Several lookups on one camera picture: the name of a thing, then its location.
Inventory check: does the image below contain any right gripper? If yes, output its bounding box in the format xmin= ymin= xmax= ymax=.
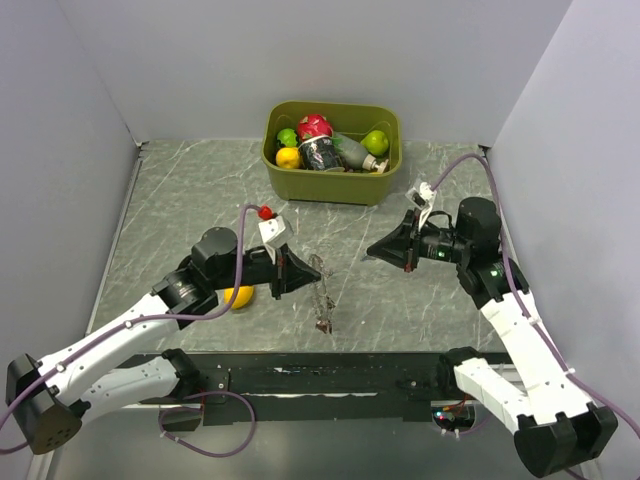
xmin=366 ymin=207 xmax=470 ymax=273

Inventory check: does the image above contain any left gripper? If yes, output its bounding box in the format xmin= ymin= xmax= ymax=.
xmin=212 ymin=241 xmax=321 ymax=299

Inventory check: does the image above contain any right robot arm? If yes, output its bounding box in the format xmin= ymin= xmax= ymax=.
xmin=367 ymin=194 xmax=618 ymax=478

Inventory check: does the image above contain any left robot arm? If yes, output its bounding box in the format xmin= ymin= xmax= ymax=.
xmin=6 ymin=227 xmax=321 ymax=455

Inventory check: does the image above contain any yellow lemon on table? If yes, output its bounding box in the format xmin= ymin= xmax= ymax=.
xmin=224 ymin=286 xmax=255 ymax=310

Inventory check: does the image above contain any olive green plastic bin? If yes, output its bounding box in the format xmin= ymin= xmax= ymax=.
xmin=262 ymin=100 xmax=403 ymax=206

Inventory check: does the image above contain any grey pump bottle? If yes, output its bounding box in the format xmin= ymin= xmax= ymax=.
xmin=332 ymin=132 xmax=389 ymax=173

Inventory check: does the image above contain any yellow lemon in bin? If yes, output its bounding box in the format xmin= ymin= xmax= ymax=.
xmin=275 ymin=147 xmax=303 ymax=169

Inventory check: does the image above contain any black can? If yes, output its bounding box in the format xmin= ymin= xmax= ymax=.
xmin=298 ymin=135 xmax=344 ymax=172

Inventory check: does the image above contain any green pepper toy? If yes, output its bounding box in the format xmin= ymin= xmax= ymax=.
xmin=276 ymin=128 xmax=299 ymax=149

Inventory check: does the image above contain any red dragon fruit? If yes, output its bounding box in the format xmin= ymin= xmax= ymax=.
xmin=296 ymin=114 xmax=333 ymax=142

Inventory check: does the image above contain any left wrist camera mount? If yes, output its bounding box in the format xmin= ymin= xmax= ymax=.
xmin=257 ymin=205 xmax=294 ymax=264

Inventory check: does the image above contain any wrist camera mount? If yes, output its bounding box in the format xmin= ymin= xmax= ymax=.
xmin=257 ymin=205 xmax=294 ymax=264
xmin=405 ymin=179 xmax=436 ymax=229

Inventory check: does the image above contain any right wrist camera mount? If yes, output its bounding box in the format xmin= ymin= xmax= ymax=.
xmin=405 ymin=179 xmax=436 ymax=229

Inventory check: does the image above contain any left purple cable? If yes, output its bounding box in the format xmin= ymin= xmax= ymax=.
xmin=0 ymin=203 xmax=266 ymax=457

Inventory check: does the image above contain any purple cable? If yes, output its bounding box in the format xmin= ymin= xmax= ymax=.
xmin=429 ymin=153 xmax=640 ymax=480
xmin=0 ymin=203 xmax=266 ymax=457

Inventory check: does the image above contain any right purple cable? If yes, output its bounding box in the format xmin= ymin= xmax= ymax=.
xmin=429 ymin=153 xmax=640 ymax=480

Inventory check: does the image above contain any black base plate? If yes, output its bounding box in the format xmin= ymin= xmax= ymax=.
xmin=137 ymin=352 xmax=484 ymax=426

